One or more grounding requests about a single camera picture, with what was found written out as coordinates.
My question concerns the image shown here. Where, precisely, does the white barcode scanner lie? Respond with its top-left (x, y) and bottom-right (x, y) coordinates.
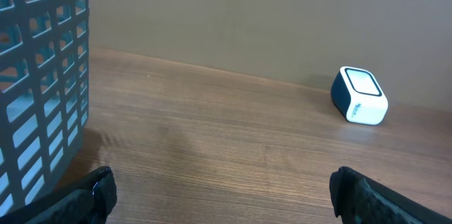
top-left (330, 66), bottom-right (388, 126)

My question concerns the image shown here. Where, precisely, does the grey plastic shopping basket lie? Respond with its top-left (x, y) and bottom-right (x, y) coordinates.
top-left (1, 0), bottom-right (90, 215)

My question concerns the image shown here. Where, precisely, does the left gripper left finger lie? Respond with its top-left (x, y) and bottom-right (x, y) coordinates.
top-left (1, 166), bottom-right (117, 224)

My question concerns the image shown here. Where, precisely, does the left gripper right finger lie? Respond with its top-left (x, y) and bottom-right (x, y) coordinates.
top-left (329, 166), bottom-right (451, 224)

